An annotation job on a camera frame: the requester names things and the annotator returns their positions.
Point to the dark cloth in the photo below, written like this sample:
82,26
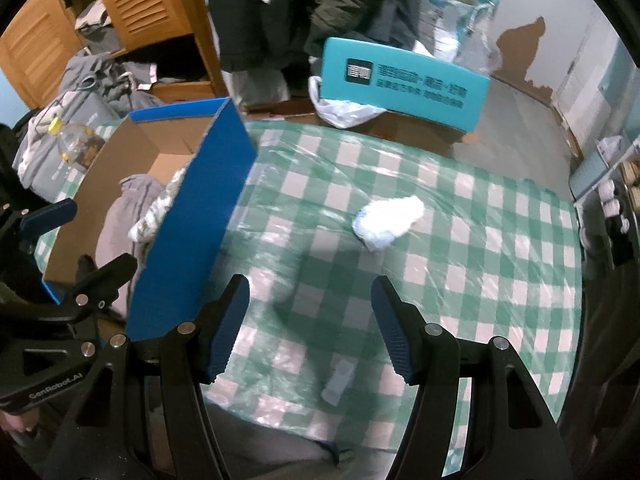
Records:
15,160

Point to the small white plastic piece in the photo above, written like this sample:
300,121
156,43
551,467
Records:
337,382

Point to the small white bottles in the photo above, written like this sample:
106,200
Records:
612,205

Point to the wooden louvred cabinet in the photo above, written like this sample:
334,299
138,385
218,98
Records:
145,0

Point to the blue grey panel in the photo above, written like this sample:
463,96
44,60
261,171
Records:
595,170

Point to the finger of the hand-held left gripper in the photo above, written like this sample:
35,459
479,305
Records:
50,215
112,270

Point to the teal box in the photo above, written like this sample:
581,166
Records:
335,75

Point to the clear plastic bag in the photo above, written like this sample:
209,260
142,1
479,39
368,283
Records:
477,50

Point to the dark grey garment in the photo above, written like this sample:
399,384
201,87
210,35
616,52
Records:
115,80

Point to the brown cardboard box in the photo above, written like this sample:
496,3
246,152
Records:
425,130

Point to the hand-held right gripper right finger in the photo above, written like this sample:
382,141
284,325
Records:
395,330

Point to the taupe grey garment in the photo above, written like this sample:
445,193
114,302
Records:
120,225

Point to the blue white plastic package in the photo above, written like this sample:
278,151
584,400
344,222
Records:
450,0

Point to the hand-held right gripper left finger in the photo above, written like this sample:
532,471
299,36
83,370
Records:
227,330

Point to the blue cardboard box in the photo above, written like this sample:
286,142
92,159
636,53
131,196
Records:
200,200

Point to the white plastic bag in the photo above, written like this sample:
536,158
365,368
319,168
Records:
340,112

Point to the light grey garment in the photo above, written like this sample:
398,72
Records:
92,15

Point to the black hanging coat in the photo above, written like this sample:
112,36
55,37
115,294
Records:
250,25

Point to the pale hanging cloth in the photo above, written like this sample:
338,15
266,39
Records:
255,90

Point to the person's left hand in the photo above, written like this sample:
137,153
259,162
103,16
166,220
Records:
15,422

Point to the green checkered tablecloth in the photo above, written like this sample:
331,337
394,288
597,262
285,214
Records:
450,210

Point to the white grey patterned sock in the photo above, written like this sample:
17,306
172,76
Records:
155,212

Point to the plastic bottle yellow cap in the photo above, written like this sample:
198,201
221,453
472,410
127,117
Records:
75,142

